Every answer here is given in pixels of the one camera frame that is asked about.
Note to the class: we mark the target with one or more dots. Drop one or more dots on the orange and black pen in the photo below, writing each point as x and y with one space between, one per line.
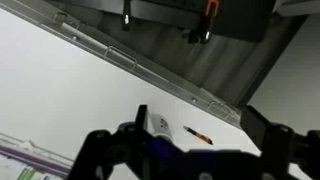
198 135

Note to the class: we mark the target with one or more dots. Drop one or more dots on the metal table edge rail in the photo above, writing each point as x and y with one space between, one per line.
150 71

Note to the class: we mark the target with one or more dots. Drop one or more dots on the dark grey desk panel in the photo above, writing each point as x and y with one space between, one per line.
166 11

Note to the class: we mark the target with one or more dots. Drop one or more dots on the colourful printed paper stack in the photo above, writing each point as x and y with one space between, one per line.
30 173

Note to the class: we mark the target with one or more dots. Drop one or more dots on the stack of papers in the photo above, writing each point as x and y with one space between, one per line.
33 148

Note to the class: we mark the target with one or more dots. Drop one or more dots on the orange and black clamp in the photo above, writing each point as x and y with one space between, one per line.
208 20

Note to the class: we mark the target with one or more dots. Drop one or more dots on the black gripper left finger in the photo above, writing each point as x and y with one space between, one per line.
110 153

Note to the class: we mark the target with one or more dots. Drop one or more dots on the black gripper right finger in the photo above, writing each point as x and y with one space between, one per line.
283 150

